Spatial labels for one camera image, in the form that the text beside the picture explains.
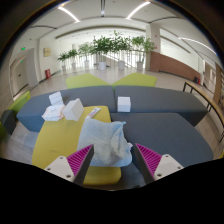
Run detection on grey sofa module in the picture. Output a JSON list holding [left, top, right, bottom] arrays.
[[114, 85, 208, 127], [110, 112, 214, 169], [16, 85, 117, 133]]

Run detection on small white cube box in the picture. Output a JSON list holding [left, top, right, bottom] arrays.
[[116, 96, 132, 113]]

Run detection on lime green ottoman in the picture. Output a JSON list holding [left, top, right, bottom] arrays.
[[65, 73, 111, 90], [112, 72, 158, 88]]

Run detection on white tissue box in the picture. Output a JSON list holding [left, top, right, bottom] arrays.
[[62, 98, 85, 122]]

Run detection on row of potted plants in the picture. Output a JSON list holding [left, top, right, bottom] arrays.
[[57, 30, 156, 73]]

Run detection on light blue-grey towel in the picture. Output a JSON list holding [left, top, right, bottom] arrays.
[[77, 118, 134, 168]]

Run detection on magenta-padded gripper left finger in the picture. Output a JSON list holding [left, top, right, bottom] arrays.
[[43, 143, 95, 187]]

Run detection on pink white wet-wipes pack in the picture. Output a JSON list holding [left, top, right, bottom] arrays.
[[41, 104, 66, 122]]

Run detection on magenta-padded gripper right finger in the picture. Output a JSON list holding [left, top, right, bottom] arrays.
[[133, 143, 185, 185]]

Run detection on ceiling light strips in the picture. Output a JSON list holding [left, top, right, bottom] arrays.
[[57, 0, 152, 24]]

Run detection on dark grey small ottoman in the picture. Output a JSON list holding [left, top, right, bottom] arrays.
[[0, 109, 18, 135]]

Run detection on white tube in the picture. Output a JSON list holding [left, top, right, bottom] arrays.
[[85, 107, 102, 120]]

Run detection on lime green bench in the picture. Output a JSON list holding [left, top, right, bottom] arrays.
[[0, 90, 32, 139]]

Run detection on wooden table with black frame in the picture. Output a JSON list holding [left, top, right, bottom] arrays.
[[182, 79, 224, 142]]

